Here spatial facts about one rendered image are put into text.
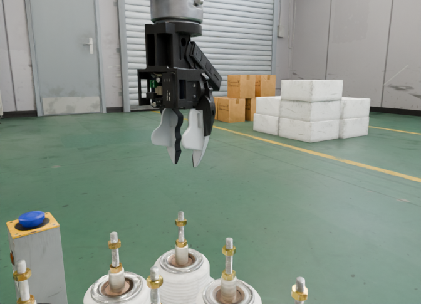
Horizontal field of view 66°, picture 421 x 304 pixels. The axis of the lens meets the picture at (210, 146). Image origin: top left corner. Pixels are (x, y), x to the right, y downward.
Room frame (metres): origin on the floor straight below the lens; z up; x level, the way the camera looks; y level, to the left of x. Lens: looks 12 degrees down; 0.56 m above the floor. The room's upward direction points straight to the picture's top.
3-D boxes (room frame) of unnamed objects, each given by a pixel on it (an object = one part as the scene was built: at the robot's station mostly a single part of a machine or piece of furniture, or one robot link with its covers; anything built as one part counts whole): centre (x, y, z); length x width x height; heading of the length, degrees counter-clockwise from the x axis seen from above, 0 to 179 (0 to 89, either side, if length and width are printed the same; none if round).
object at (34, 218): (0.52, 0.31, 0.32); 0.04 x 0.04 x 0.02
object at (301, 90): (3.06, -0.94, 0.45); 0.39 x 0.39 x 0.18; 30
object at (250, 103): (4.43, -0.56, 0.15); 0.30 x 0.24 x 0.30; 30
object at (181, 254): (0.50, 0.05, 0.26); 0.02 x 0.02 x 0.03
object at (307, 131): (3.06, -0.94, 0.09); 0.39 x 0.39 x 0.18; 33
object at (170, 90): (0.49, 0.05, 0.57); 0.09 x 0.08 x 0.12; 149
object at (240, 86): (4.34, -0.40, 0.45); 0.30 x 0.24 x 0.30; 31
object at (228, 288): (0.41, -0.03, 0.26); 0.02 x 0.02 x 0.03
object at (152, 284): (0.34, 0.07, 0.33); 0.02 x 0.02 x 0.01; 71
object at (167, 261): (0.50, 0.05, 0.25); 0.08 x 0.08 x 0.01
